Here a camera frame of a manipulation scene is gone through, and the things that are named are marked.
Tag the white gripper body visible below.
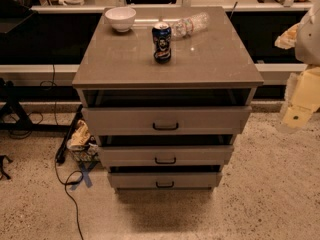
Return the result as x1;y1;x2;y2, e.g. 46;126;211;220
281;65;320;129

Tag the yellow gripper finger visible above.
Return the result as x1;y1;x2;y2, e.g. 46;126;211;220
274;24;299;50

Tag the grey bottom drawer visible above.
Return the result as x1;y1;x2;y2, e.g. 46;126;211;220
108;172;222;189

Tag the grey drawer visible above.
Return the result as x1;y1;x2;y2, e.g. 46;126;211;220
108;172;222;189
82;106;251;136
98;145;233;167

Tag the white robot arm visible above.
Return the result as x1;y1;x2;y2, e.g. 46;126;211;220
275;0;320;132

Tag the grey drawer cabinet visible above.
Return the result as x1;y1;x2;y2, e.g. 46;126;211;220
73;7;263;190

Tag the grey middle drawer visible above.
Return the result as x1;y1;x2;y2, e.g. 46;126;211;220
98;145;233;167

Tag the grey top drawer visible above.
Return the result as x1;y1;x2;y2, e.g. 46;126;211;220
82;106;251;136

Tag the clear plastic bottle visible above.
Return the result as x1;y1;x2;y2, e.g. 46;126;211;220
171;12;210;39

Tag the blue soda can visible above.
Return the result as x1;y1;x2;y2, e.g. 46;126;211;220
152;21;171;63

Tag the white ceramic bowl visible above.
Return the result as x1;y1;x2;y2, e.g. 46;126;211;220
105;7;136;32

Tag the snack bag basket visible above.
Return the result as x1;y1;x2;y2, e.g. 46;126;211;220
67;119;99;162

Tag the black power strip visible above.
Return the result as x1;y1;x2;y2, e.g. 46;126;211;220
55;106;82;164

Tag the black stand leg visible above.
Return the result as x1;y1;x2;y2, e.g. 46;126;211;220
0;77;71;133

